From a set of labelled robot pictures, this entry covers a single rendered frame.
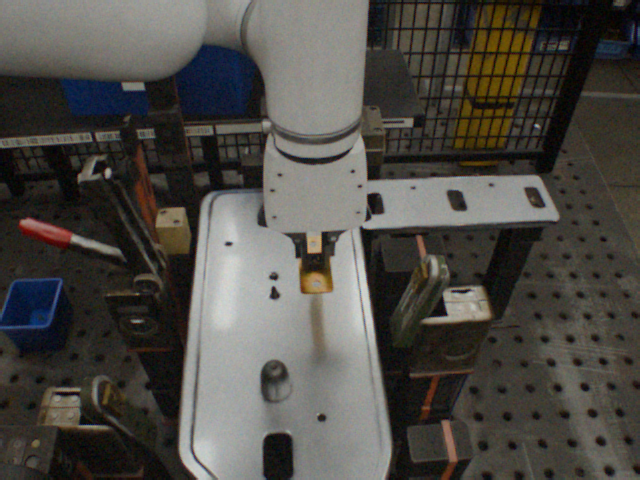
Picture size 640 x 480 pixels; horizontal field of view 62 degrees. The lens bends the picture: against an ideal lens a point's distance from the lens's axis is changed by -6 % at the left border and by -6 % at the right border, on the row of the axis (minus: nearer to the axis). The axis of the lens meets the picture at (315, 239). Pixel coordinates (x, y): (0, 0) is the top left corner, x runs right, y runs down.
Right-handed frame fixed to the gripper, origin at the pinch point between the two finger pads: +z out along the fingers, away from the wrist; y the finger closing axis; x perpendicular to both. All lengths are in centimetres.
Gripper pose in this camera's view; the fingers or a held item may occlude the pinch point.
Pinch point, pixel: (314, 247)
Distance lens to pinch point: 62.8
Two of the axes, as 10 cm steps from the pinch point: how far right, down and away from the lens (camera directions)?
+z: 0.0, 6.8, 7.4
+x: -0.7, -7.3, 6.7
